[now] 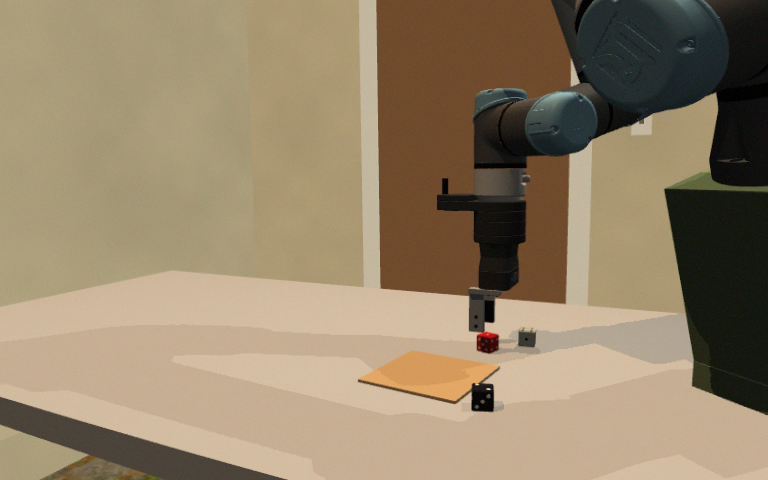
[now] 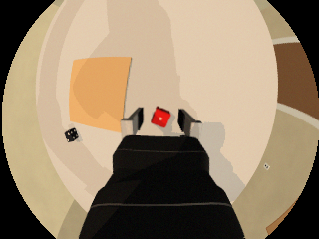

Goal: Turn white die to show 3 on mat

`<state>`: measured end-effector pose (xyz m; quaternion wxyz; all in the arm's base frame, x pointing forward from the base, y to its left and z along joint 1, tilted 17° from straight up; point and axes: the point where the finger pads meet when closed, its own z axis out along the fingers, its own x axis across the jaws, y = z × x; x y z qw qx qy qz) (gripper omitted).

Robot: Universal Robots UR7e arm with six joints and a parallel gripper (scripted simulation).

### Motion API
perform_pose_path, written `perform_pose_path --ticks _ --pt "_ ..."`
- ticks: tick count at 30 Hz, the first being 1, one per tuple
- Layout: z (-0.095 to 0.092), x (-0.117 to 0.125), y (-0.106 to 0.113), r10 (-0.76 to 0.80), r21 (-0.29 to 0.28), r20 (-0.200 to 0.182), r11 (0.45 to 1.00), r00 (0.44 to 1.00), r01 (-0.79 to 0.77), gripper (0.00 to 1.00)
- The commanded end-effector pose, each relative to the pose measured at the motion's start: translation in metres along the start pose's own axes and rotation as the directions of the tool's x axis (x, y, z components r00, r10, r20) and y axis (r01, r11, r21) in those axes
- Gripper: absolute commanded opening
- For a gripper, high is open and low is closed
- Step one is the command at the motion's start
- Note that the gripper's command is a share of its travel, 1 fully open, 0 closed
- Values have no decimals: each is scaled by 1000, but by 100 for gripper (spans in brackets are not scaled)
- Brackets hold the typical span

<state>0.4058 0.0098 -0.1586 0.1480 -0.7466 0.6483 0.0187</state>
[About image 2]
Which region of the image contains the red die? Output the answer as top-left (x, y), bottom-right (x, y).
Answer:
top-left (151, 107), bottom-right (170, 127)

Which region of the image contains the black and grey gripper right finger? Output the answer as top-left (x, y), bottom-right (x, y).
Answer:
top-left (177, 109), bottom-right (203, 141)

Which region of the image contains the orange flat mat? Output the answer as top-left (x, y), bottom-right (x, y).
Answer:
top-left (69, 57), bottom-right (132, 132)

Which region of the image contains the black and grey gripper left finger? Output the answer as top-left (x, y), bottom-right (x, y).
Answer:
top-left (121, 107), bottom-right (144, 140)

